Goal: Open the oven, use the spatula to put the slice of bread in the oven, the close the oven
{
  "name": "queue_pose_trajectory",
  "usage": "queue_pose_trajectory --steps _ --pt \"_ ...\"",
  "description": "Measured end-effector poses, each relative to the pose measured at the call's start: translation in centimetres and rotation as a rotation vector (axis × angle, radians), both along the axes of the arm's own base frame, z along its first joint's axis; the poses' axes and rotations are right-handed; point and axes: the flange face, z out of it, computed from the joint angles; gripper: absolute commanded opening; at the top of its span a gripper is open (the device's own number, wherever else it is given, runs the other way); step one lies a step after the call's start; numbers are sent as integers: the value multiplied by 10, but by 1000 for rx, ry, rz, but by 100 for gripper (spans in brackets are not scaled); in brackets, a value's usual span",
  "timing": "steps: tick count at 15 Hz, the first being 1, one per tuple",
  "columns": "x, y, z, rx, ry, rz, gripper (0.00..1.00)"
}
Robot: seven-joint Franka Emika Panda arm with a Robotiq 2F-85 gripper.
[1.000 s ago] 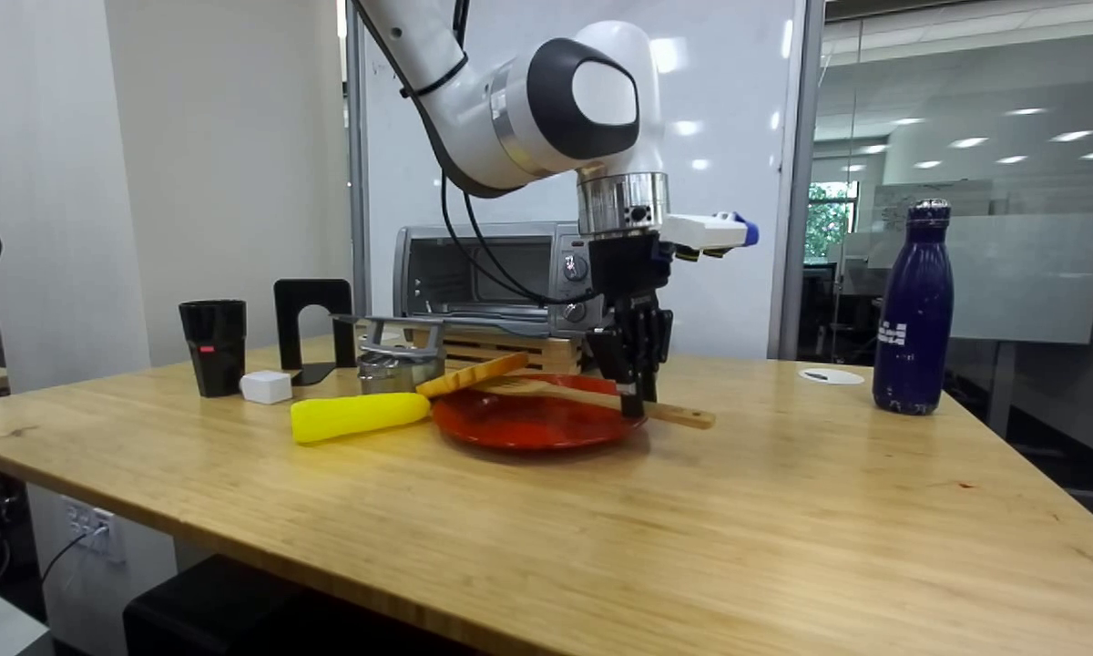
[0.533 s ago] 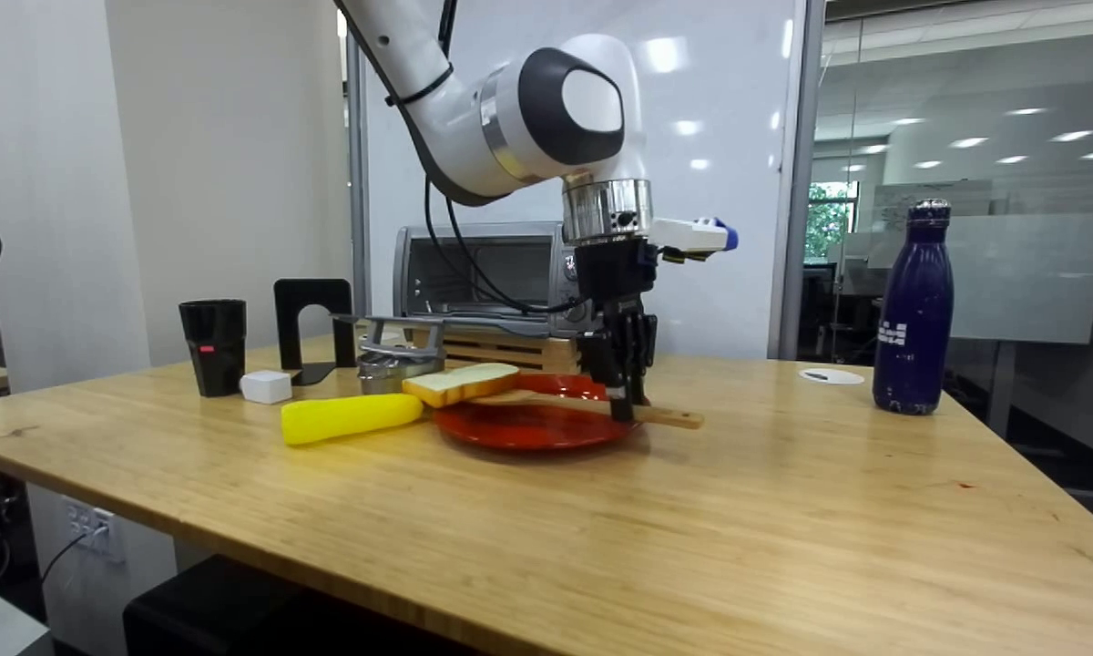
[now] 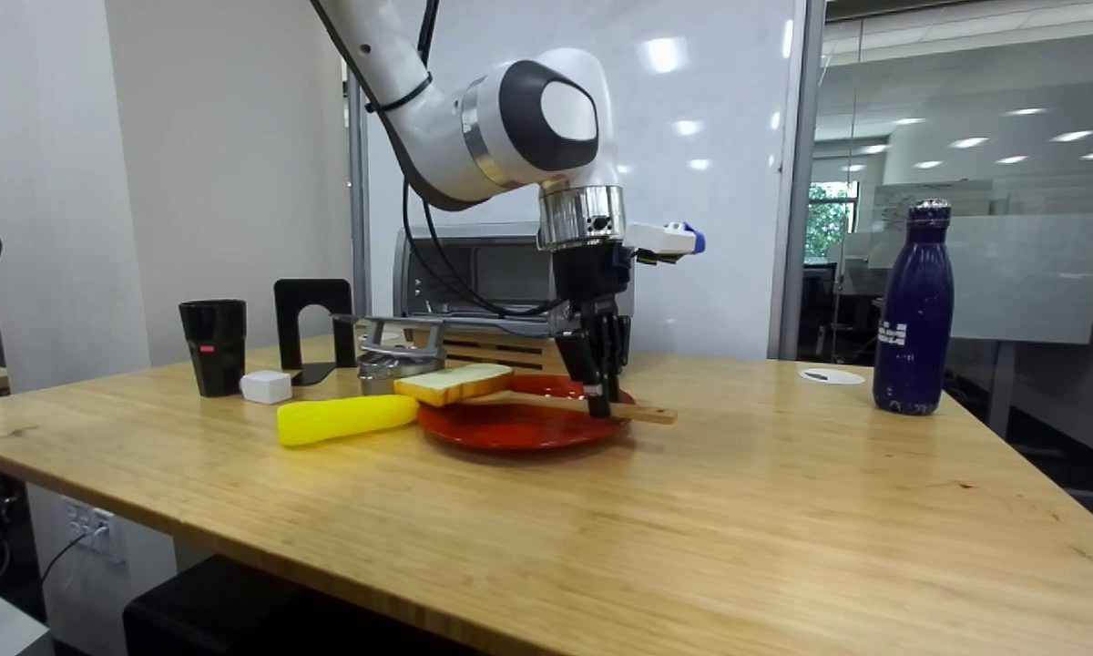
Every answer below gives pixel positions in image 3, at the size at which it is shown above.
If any dark blue water bottle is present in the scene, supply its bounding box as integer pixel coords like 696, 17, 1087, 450
872, 201, 957, 422

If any black metal bookend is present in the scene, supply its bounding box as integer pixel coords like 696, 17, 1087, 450
270, 277, 360, 389

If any glass oven door with handle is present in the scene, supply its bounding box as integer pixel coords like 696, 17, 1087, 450
323, 309, 580, 370

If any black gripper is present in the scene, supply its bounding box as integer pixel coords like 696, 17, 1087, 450
553, 237, 639, 422

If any framed whiteboard panel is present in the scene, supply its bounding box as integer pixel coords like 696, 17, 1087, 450
348, 0, 830, 365

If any white table cable grommet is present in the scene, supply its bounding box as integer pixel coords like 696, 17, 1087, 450
797, 365, 869, 395

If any yellow toy corn cob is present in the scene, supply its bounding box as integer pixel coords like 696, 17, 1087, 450
274, 389, 424, 452

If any small steel pot with lid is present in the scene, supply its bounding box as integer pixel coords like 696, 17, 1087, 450
354, 344, 447, 398

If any small white block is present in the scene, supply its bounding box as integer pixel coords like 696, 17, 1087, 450
237, 370, 300, 409

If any red plate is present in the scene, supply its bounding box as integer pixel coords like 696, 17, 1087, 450
415, 371, 639, 461

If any silver toaster oven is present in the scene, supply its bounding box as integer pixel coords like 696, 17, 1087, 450
389, 231, 639, 344

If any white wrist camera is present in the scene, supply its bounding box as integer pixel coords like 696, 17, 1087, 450
625, 219, 712, 265

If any wooden slotted spatula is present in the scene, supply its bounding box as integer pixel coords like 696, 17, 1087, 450
460, 383, 679, 426

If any black plastic tumbler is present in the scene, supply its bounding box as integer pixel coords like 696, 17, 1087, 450
177, 296, 253, 400

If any wooden slatted crate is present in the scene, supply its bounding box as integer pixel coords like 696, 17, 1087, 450
409, 325, 630, 379

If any white wall power outlet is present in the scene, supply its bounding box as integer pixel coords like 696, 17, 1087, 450
70, 508, 122, 562

